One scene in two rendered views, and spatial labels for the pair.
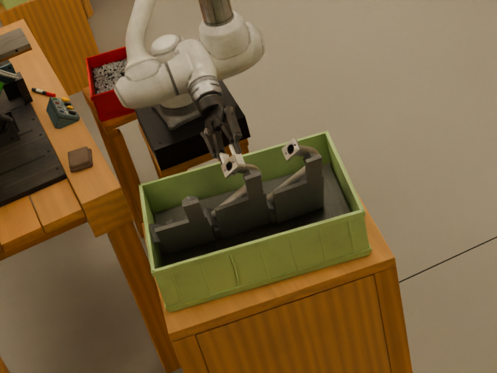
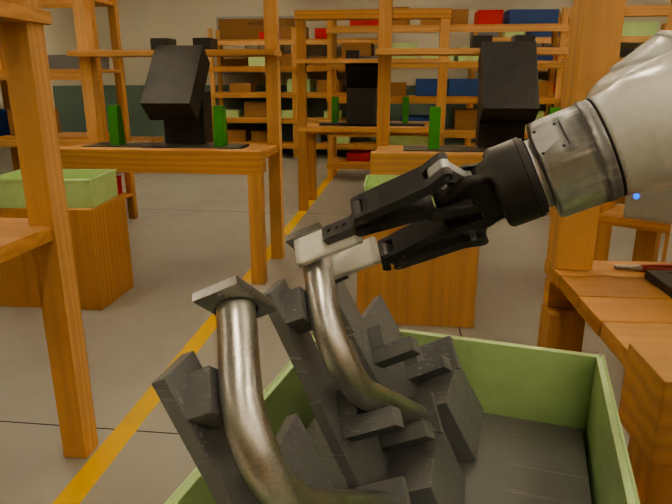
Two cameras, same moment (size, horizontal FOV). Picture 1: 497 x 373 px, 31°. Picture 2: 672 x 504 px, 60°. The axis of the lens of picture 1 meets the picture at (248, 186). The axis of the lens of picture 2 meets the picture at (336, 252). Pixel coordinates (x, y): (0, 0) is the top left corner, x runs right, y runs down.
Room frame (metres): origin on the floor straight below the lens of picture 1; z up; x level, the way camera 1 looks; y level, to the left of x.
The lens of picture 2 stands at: (2.18, -0.51, 1.33)
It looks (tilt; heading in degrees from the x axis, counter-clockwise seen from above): 16 degrees down; 109
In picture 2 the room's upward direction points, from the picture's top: straight up
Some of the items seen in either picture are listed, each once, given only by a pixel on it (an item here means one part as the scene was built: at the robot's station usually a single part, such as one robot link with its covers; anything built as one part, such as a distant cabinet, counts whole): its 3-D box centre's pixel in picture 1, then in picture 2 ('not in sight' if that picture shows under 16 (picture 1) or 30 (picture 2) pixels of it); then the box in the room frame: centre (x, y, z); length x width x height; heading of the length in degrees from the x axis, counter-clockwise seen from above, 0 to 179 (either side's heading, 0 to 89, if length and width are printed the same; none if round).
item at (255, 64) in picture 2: not in sight; (296, 93); (-2.06, 9.46, 1.11); 3.01 x 0.54 x 2.23; 13
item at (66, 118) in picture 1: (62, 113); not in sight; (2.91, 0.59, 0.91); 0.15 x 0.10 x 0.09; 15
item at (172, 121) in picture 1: (179, 99); not in sight; (2.69, 0.15, 0.97); 0.22 x 0.18 x 0.06; 18
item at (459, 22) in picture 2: not in sight; (440, 97); (0.80, 7.64, 1.12); 3.01 x 0.54 x 2.24; 13
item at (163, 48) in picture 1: (174, 67); not in sight; (2.67, 0.13, 1.11); 0.18 x 0.16 x 0.22; 98
